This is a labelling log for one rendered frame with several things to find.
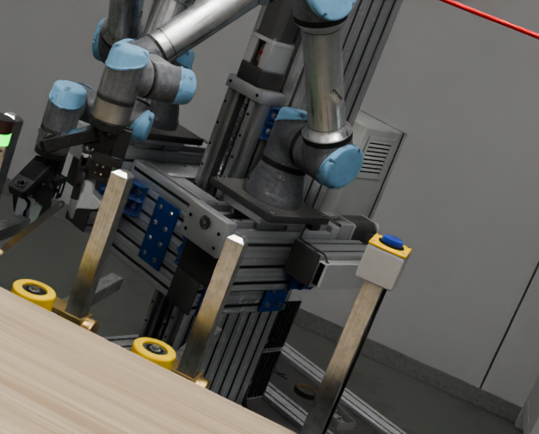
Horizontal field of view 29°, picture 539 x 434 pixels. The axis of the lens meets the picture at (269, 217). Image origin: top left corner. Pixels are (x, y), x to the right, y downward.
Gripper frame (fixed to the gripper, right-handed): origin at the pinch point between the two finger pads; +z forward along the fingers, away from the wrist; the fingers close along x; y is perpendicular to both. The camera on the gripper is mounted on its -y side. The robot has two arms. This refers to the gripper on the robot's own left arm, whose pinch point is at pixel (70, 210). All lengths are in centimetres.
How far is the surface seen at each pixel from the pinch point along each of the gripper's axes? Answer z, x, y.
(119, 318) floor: 99, 182, 23
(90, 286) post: 8.6, -13.7, 8.6
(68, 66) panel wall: 28, 278, -32
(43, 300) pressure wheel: 8.9, -25.9, 1.4
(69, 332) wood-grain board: 9.4, -34.5, 7.5
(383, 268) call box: -18, -33, 55
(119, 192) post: -10.9, -13.5, 8.3
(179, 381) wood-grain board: 9.7, -39.9, 27.7
